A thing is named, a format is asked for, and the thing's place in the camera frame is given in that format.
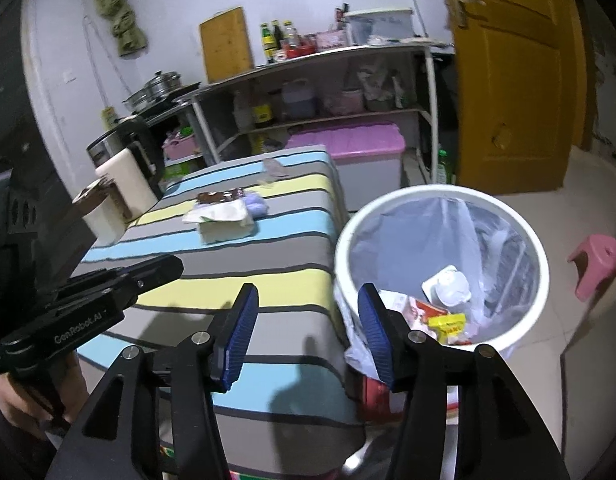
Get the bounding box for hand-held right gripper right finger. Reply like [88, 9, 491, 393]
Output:
[357, 282, 571, 480]

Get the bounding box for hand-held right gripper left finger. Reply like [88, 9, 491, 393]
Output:
[45, 282, 260, 480]

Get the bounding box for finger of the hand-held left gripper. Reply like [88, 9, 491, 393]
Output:
[35, 255, 185, 306]
[48, 267, 185, 322]

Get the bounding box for red milk carton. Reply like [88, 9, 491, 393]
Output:
[388, 292, 439, 336]

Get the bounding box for yellow snack packet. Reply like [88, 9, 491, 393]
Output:
[427, 312, 468, 345]

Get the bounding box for white round trash bin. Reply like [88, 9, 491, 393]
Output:
[333, 185, 549, 361]

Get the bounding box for white yogurt cup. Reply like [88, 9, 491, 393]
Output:
[422, 266, 473, 308]

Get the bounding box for white tissue pack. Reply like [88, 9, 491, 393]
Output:
[182, 201, 259, 245]

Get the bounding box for brown chocolate bar wrapper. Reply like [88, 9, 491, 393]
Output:
[197, 188, 245, 206]

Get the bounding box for clear plastic cup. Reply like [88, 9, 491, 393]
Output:
[260, 157, 291, 183]

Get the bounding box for person's left hand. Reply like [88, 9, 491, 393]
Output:
[0, 372, 71, 443]

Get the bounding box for white jug brown band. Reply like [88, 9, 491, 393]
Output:
[72, 179, 128, 247]

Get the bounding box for red box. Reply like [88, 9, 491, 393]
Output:
[363, 375, 459, 421]

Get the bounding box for striped tablecloth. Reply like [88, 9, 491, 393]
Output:
[70, 145, 366, 476]

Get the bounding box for cream soy milk maker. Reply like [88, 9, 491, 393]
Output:
[94, 147, 159, 216]

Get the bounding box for pink basket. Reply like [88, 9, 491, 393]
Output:
[163, 127, 196, 161]

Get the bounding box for steel steamer pot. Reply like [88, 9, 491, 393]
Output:
[122, 71, 183, 109]

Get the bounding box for pink lid storage box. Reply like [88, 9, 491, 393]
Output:
[286, 122, 406, 211]

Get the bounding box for white plastic bottle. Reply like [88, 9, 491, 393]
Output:
[233, 91, 253, 131]

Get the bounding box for dark bottle yellow label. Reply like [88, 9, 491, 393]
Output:
[253, 92, 273, 128]

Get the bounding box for pink plastic stool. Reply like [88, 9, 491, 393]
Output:
[568, 234, 616, 303]

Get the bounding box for pink container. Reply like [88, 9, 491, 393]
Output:
[322, 89, 365, 116]

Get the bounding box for blue plastic jug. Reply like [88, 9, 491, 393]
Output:
[281, 79, 317, 120]

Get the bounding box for crumpled plastic bags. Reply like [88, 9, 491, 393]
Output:
[358, 67, 404, 111]

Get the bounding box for wooden cutting board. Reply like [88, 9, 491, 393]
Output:
[199, 6, 255, 84]

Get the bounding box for green hanging cloth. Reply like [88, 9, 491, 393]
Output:
[90, 0, 149, 58]

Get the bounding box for green glass bottle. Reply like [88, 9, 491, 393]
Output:
[260, 22, 275, 63]

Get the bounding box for grey metal shelf rack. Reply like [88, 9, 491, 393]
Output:
[175, 40, 456, 186]

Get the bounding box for yellow wooden door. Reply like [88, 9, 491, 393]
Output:
[435, 0, 586, 196]

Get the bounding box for clear storage box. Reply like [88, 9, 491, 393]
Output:
[344, 8, 415, 46]

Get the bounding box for metal door latch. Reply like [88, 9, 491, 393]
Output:
[448, 0, 486, 28]

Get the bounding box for steel kettle black handle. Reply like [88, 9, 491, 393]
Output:
[86, 116, 165, 196]

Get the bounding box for white wall cable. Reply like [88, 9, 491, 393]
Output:
[83, 15, 134, 106]

